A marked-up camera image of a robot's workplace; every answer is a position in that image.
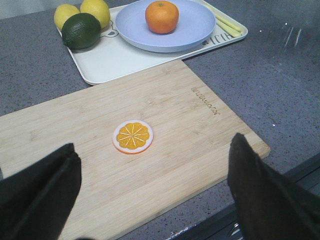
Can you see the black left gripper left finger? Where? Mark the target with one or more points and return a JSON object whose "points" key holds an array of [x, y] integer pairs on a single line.
{"points": [[36, 202]]}

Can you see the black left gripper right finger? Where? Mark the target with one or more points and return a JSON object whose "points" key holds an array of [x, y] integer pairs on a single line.
{"points": [[268, 205]]}

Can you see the light blue plate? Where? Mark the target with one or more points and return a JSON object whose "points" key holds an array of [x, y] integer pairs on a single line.
{"points": [[196, 24]]}

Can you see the orange fruit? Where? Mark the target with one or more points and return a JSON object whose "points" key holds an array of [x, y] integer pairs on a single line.
{"points": [[162, 16]]}

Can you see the cream white tray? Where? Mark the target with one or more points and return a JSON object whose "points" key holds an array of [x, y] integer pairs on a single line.
{"points": [[112, 57]]}

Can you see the orange slice piece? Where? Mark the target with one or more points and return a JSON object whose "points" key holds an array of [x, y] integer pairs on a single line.
{"points": [[132, 136]]}

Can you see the wooden cutting board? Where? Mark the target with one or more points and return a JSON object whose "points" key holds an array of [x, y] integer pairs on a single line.
{"points": [[192, 132]]}

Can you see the dark green lime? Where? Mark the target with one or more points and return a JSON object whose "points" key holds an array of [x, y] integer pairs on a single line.
{"points": [[80, 31]]}

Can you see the yellow plastic fork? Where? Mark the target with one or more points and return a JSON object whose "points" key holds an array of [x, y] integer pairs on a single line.
{"points": [[228, 23]]}

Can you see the yellow lemon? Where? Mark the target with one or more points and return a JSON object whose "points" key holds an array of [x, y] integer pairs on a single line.
{"points": [[63, 12], [99, 9]]}

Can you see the yellow plastic knife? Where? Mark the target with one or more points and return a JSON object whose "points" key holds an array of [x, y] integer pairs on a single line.
{"points": [[227, 29]]}

